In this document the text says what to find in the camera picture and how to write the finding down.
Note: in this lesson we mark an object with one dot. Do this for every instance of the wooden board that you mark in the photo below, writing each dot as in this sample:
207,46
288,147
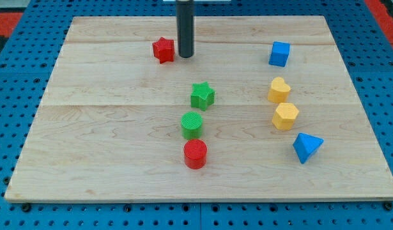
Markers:
108,128

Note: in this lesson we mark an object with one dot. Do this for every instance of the blue triangle block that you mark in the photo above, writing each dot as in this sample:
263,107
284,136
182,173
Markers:
306,146

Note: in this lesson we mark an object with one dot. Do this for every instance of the yellow hexagon block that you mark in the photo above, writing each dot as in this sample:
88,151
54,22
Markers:
285,116

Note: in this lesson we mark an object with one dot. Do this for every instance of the green cylinder block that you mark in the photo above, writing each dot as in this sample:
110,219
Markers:
191,125

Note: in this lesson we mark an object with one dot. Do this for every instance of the red star block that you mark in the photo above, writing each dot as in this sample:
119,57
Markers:
163,50

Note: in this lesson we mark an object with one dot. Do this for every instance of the blue cube block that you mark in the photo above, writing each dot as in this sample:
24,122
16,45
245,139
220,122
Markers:
279,54

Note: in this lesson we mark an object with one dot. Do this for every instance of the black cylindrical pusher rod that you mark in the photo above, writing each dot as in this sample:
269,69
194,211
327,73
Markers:
185,27

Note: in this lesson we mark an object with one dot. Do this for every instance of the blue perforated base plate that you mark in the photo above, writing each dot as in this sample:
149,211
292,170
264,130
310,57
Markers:
29,55

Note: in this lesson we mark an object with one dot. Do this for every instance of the yellow heart block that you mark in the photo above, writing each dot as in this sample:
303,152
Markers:
279,91

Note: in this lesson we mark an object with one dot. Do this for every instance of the green star block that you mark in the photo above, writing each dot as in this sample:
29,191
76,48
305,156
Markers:
202,96

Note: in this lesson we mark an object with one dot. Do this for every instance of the red cylinder block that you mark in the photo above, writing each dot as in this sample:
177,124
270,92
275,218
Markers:
195,152

